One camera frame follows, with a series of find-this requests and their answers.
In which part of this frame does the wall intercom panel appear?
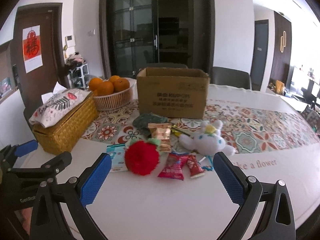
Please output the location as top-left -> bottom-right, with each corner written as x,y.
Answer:
65,35 -> 75,48

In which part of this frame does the white plush bunny toy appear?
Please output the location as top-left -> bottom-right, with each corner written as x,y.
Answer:
178,120 -> 236,157

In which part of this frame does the black glass sliding door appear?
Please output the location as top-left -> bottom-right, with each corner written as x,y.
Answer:
99,0 -> 215,77

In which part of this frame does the dark chair right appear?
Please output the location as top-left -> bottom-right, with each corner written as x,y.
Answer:
211,67 -> 252,90

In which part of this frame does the white wicker fruit basket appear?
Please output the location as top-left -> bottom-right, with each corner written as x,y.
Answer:
93,77 -> 136,111

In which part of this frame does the orange fruit front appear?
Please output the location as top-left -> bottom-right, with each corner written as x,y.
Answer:
97,81 -> 114,96

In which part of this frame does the small red snack packet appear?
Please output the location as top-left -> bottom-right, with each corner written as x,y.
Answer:
186,154 -> 205,179

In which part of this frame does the orange fruit back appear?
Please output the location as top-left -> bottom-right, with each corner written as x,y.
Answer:
108,75 -> 120,83

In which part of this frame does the large red snack packet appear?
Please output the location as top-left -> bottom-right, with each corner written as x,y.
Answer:
158,152 -> 189,180

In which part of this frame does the floral fabric tissue cover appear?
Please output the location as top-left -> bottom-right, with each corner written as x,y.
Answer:
29,82 -> 90,128

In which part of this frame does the white shoe rack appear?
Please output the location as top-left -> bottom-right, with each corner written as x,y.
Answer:
69,63 -> 89,90

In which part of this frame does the green fuzzy cloth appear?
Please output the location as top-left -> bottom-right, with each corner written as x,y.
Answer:
132,113 -> 169,137

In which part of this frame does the blue cartoon tissue pack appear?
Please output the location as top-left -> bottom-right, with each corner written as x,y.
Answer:
106,144 -> 128,172

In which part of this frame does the brown entrance door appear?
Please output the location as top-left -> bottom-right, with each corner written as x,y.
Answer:
11,3 -> 68,111

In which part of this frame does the orange fruit right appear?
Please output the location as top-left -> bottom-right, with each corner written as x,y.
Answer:
113,77 -> 130,93

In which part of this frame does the patterned table runner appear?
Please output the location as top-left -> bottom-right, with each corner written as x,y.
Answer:
82,100 -> 319,153

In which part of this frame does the orange fruit left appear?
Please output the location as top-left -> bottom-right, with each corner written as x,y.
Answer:
88,77 -> 103,91

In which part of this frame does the red fluffy strawberry plush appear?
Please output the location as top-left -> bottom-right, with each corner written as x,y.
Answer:
124,138 -> 161,176

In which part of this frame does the red fu character poster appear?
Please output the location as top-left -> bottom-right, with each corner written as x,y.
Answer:
22,25 -> 43,73

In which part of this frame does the brown cardboard box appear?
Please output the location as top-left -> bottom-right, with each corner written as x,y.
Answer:
136,67 -> 210,119

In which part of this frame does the gold snack packet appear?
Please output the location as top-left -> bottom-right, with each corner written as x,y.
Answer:
148,123 -> 172,153

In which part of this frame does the orange fruit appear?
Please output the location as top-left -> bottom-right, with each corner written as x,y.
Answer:
88,77 -> 103,91
108,75 -> 120,83
97,81 -> 114,96
113,77 -> 130,93

